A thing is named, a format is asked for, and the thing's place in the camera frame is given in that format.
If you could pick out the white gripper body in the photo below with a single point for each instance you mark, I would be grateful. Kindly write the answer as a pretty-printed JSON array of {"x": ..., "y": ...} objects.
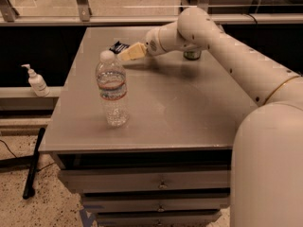
[{"x": 152, "y": 43}]

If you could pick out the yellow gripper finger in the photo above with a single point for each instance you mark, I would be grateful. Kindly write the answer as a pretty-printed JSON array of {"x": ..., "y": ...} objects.
[{"x": 135, "y": 51}]

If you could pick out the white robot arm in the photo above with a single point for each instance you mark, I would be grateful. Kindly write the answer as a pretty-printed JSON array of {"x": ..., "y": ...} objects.
[{"x": 267, "y": 158}]

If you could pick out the green soda can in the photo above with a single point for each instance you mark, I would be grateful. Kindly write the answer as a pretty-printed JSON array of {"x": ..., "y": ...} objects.
[{"x": 192, "y": 55}]

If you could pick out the clear plastic water bottle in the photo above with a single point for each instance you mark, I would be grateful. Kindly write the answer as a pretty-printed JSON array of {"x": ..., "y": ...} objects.
[{"x": 111, "y": 81}]

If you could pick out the white pump lotion bottle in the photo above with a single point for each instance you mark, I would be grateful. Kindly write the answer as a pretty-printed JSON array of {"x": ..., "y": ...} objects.
[{"x": 36, "y": 82}]

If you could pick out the grey drawer cabinet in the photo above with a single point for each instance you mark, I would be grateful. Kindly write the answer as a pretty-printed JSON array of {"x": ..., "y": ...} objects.
[{"x": 170, "y": 163}]

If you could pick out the black pole on floor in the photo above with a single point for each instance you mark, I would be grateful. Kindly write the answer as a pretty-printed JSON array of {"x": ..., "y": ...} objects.
[{"x": 29, "y": 190}]

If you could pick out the metal window rail frame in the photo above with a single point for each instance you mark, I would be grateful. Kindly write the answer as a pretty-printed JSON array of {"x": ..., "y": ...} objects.
[{"x": 144, "y": 12}]

